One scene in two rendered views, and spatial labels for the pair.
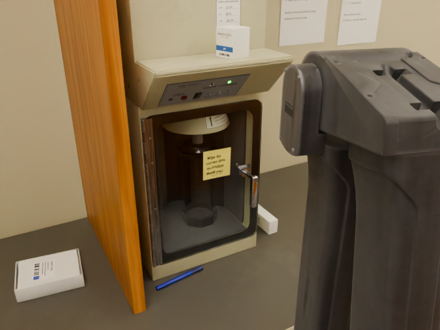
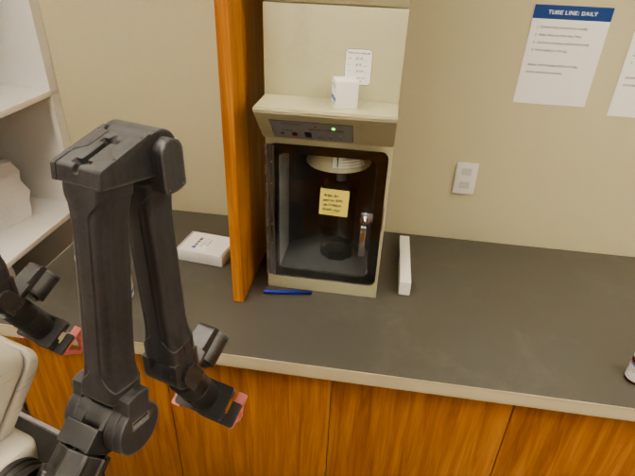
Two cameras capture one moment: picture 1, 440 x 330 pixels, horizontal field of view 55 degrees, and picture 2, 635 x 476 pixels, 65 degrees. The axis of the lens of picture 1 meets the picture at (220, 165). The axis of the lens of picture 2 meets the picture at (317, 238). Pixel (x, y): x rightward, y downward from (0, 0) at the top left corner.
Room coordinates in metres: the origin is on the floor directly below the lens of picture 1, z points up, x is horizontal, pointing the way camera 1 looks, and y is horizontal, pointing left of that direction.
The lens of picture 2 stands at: (-0.02, -0.64, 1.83)
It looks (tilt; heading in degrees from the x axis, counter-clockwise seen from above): 31 degrees down; 36
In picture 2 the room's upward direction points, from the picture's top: 2 degrees clockwise
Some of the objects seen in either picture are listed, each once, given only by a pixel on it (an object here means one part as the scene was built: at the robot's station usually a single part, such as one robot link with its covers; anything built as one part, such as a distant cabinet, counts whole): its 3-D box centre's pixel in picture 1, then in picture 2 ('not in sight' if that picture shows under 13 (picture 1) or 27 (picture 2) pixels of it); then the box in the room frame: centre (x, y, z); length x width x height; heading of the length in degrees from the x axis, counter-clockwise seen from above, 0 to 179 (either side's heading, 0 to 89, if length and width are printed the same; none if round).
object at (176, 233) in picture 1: (207, 184); (324, 218); (0.94, 0.03, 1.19); 0.30 x 0.01 x 0.40; 118
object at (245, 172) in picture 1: (250, 188); (363, 236); (0.96, -0.08, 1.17); 0.05 x 0.03 x 0.10; 28
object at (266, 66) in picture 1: (217, 81); (326, 126); (0.90, 0.01, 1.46); 0.32 x 0.12 x 0.10; 118
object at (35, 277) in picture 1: (50, 274); (207, 248); (0.88, 0.44, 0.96); 0.16 x 0.12 x 0.04; 112
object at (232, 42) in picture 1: (232, 41); (345, 93); (0.91, -0.03, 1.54); 0.05 x 0.05 x 0.06; 45
